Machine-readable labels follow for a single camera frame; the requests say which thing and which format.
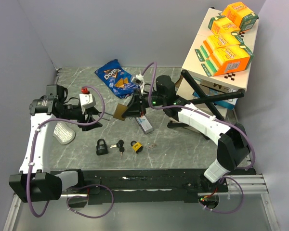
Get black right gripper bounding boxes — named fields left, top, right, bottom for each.
left=122, top=88, right=166, bottom=118

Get brass padlock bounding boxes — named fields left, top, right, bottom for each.
left=105, top=103, right=128, bottom=121

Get black padlock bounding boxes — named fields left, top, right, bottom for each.
left=96, top=139, right=108, bottom=156

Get black headed keys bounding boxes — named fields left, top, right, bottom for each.
left=110, top=140, right=125, bottom=159

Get yellow padlock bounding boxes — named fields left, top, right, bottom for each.
left=131, top=141, right=143, bottom=154

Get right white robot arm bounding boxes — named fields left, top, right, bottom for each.
left=122, top=75, right=252, bottom=192

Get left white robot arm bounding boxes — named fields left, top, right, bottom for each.
left=9, top=85, right=104, bottom=203

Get purple white toothpaste box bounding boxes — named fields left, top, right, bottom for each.
left=135, top=115, right=153, bottom=135

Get blue Doritos chip bag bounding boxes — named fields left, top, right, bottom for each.
left=95, top=59, right=139, bottom=99

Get white mesh scrubbing pad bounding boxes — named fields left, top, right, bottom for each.
left=53, top=121, right=76, bottom=145

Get blue box under shelf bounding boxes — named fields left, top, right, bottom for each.
left=191, top=91, right=244, bottom=110

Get orange sponge pack front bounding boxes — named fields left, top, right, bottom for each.
left=201, top=45, right=254, bottom=77

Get orange sponge pack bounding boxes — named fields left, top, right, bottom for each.
left=208, top=15, right=240, bottom=34
left=221, top=1, right=259, bottom=31
left=201, top=45, right=254, bottom=77

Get orange sponge pack top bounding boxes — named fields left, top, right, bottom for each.
left=221, top=1, right=259, bottom=31

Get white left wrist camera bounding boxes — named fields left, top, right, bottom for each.
left=79, top=87, right=96, bottom=114

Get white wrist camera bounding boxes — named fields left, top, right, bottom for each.
left=131, top=74, right=145, bottom=94
left=79, top=87, right=96, bottom=114

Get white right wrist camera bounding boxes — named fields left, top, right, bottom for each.
left=131, top=74, right=145, bottom=94

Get white shelf with black frame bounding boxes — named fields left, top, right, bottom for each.
left=177, top=8, right=259, bottom=120

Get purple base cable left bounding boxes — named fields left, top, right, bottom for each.
left=66, top=184, right=115, bottom=219

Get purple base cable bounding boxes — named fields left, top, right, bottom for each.
left=66, top=184, right=115, bottom=219
left=202, top=176, right=244, bottom=214

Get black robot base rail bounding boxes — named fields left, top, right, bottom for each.
left=62, top=168, right=228, bottom=205

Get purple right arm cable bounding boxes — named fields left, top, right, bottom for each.
left=139, top=61, right=256, bottom=170

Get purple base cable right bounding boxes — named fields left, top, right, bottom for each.
left=202, top=176, right=244, bottom=214

